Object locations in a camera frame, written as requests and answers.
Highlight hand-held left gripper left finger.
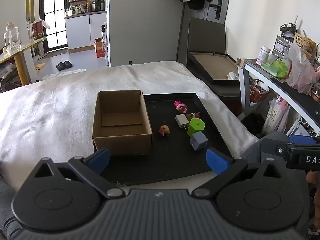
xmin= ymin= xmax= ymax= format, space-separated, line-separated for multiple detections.
xmin=32 ymin=148 xmax=125 ymax=199

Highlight red basket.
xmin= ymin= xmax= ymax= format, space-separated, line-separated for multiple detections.
xmin=249 ymin=79 xmax=272 ymax=103

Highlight dark tray with brown lining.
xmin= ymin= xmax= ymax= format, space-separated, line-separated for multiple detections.
xmin=187 ymin=51 xmax=242 ymax=86

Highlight pink plastic bag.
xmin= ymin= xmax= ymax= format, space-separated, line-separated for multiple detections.
xmin=286 ymin=42 xmax=317 ymax=94

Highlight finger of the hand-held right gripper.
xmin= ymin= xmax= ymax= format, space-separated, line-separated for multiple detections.
xmin=287 ymin=134 xmax=320 ymax=145

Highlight beige tote bag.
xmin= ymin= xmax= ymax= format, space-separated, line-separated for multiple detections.
xmin=261 ymin=97 xmax=291 ymax=135

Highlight pink figurine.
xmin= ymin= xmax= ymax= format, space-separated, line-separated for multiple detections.
xmin=174 ymin=100 xmax=188 ymax=113

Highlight grey door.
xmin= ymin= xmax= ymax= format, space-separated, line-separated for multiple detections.
xmin=204 ymin=0 xmax=232 ymax=26

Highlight small drawer organizer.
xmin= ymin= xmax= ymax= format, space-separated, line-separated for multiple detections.
xmin=271 ymin=35 xmax=293 ymax=58

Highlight wicker basket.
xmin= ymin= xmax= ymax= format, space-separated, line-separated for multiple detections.
xmin=294 ymin=32 xmax=317 ymax=53

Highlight grey cube charger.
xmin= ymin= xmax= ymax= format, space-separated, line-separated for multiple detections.
xmin=189 ymin=132 xmax=209 ymax=151

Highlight green plastic bag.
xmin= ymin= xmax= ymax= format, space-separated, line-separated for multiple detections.
xmin=261 ymin=60 xmax=289 ymax=78

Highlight brown-haired girl figurine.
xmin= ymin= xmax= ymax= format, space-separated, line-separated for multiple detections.
xmin=157 ymin=124 xmax=172 ymax=138

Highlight white charger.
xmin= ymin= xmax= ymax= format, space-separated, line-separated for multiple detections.
xmin=175 ymin=114 xmax=190 ymax=130

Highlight red and white bag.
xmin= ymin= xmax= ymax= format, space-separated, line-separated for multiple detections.
xmin=29 ymin=20 xmax=50 ymax=40

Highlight large glass bottle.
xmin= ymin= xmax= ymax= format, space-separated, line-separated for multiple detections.
xmin=9 ymin=23 xmax=22 ymax=51

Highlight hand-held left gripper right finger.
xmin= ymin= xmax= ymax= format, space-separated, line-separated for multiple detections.
xmin=192 ymin=148 xmax=282 ymax=198

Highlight brown cardboard box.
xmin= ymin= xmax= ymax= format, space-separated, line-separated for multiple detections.
xmin=92 ymin=90 xmax=153 ymax=157

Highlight small glass bottle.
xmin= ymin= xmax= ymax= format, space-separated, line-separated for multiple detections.
xmin=3 ymin=31 xmax=13 ymax=55

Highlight dark grey upright board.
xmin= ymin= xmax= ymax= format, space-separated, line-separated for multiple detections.
xmin=177 ymin=17 xmax=227 ymax=67

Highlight white kitchen cabinet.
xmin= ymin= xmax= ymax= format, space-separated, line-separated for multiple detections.
xmin=64 ymin=12 xmax=108 ymax=50

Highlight white desk shelf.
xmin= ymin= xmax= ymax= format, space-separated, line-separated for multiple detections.
xmin=237 ymin=58 xmax=320 ymax=137

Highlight black door lock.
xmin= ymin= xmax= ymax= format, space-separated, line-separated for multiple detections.
xmin=215 ymin=0 xmax=223 ymax=20

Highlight green cube charger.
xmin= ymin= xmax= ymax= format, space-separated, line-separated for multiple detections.
xmin=187 ymin=118 xmax=206 ymax=137

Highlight orange cardboard box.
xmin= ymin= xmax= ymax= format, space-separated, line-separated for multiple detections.
xmin=94 ymin=38 xmax=107 ymax=58

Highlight yellow round table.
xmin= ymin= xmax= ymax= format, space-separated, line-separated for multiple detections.
xmin=0 ymin=36 xmax=48 ymax=85

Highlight white pill bottle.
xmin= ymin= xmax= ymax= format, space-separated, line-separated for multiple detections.
xmin=256 ymin=46 xmax=271 ymax=66

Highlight black tray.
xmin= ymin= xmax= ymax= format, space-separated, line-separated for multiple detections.
xmin=99 ymin=92 xmax=234 ymax=187

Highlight person's right hand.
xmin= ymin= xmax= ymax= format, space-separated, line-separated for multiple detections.
xmin=306 ymin=170 xmax=320 ymax=228

